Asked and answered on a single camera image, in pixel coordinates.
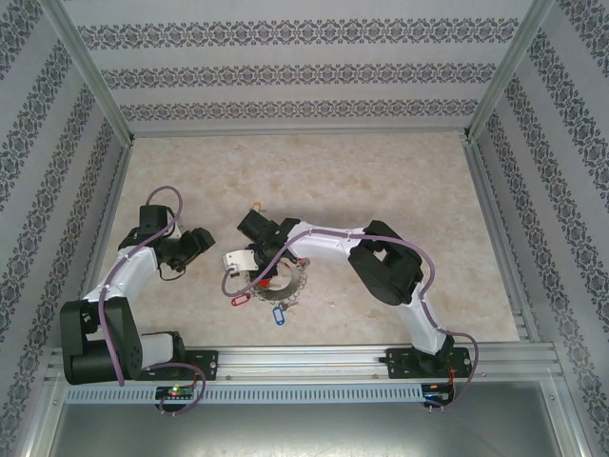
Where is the sheet metal tray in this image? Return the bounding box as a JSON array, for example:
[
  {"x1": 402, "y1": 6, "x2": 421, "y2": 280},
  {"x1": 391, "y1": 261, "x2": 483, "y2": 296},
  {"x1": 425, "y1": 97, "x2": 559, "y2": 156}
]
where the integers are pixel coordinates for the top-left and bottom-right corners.
[{"x1": 13, "y1": 380, "x2": 596, "y2": 457}]

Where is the aluminium side rail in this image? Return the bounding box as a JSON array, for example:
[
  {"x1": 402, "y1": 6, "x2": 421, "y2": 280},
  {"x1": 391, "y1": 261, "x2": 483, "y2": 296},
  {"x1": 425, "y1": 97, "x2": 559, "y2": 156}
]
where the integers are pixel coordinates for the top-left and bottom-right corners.
[
  {"x1": 462, "y1": 137, "x2": 543, "y2": 345},
  {"x1": 64, "y1": 140, "x2": 135, "y2": 351}
]

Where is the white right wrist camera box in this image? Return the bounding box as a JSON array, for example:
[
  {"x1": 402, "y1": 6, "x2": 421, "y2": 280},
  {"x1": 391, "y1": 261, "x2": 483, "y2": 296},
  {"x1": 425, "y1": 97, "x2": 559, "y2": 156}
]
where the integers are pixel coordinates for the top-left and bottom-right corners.
[{"x1": 222, "y1": 248, "x2": 259, "y2": 276}]

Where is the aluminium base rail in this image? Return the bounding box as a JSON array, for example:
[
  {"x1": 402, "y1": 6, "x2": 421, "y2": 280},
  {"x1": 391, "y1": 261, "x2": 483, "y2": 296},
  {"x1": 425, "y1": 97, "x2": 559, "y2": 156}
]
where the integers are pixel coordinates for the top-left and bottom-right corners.
[{"x1": 46, "y1": 345, "x2": 559, "y2": 383}]

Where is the slotted grey cable duct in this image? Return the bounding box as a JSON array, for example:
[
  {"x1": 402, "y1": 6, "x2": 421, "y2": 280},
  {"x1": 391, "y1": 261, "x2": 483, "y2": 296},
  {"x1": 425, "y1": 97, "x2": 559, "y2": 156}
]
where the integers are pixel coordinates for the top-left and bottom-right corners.
[{"x1": 64, "y1": 385, "x2": 425, "y2": 406}]

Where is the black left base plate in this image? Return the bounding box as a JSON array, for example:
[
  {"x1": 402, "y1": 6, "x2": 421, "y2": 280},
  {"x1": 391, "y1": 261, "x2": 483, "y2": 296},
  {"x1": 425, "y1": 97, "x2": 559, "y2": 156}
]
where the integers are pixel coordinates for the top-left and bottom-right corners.
[{"x1": 132, "y1": 348, "x2": 221, "y2": 382}]

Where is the left circuit board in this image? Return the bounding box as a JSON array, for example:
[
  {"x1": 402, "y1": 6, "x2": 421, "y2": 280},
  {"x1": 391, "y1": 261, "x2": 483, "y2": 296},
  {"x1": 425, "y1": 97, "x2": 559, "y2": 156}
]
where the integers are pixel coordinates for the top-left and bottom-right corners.
[{"x1": 155, "y1": 385, "x2": 196, "y2": 401}]

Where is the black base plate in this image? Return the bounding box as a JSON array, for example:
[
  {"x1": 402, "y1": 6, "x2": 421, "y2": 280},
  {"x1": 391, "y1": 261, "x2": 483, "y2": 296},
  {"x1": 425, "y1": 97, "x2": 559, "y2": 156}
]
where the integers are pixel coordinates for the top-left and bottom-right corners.
[
  {"x1": 132, "y1": 348, "x2": 221, "y2": 382},
  {"x1": 384, "y1": 347, "x2": 475, "y2": 380}
]

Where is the large metal keyring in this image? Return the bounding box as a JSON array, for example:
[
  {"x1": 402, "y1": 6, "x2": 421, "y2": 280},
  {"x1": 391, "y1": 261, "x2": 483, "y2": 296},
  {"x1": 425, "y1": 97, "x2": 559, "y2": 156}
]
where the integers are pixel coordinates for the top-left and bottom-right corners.
[{"x1": 246, "y1": 259, "x2": 311, "y2": 307}]

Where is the circuit board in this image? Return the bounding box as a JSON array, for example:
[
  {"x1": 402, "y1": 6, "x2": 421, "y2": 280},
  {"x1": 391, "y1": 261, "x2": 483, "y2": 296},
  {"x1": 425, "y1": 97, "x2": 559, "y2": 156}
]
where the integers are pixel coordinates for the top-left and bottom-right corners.
[
  {"x1": 155, "y1": 385, "x2": 196, "y2": 401},
  {"x1": 422, "y1": 389, "x2": 454, "y2": 407}
]

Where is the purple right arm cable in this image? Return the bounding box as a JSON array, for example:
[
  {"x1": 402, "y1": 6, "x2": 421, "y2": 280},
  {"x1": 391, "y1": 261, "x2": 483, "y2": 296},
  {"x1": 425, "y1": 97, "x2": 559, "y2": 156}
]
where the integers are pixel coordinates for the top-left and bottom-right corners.
[{"x1": 222, "y1": 227, "x2": 478, "y2": 411}]

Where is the right circuit board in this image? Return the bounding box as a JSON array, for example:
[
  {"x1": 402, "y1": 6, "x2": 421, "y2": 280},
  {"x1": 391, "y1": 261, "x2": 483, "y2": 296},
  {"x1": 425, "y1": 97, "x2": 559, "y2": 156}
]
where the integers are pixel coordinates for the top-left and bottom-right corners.
[{"x1": 422, "y1": 389, "x2": 454, "y2": 407}]

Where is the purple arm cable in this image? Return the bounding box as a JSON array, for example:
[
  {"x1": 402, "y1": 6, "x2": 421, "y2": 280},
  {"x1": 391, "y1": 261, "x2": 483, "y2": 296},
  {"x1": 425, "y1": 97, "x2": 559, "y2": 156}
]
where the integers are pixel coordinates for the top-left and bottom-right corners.
[
  {"x1": 97, "y1": 184, "x2": 206, "y2": 418},
  {"x1": 222, "y1": 227, "x2": 478, "y2": 411}
]

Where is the aluminium back rail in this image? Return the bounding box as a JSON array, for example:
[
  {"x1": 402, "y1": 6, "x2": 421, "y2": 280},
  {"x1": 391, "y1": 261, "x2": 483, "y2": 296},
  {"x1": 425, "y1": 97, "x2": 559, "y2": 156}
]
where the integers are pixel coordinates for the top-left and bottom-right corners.
[{"x1": 128, "y1": 126, "x2": 472, "y2": 140}]

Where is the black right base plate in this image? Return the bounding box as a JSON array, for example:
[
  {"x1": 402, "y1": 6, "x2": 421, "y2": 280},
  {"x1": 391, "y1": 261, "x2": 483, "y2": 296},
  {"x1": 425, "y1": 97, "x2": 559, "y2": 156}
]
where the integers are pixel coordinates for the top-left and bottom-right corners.
[{"x1": 384, "y1": 347, "x2": 475, "y2": 380}]

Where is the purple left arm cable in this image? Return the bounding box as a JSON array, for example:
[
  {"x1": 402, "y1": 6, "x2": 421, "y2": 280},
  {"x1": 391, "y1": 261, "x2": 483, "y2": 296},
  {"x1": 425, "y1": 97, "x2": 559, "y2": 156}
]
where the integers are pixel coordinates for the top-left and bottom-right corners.
[{"x1": 97, "y1": 184, "x2": 206, "y2": 418}]

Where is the aluminium frame post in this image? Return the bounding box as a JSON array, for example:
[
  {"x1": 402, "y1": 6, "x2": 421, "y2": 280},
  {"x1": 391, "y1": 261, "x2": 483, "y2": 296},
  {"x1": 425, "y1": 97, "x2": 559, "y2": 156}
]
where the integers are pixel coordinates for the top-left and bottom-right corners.
[
  {"x1": 463, "y1": 0, "x2": 558, "y2": 142},
  {"x1": 40, "y1": 0, "x2": 137, "y2": 144}
]

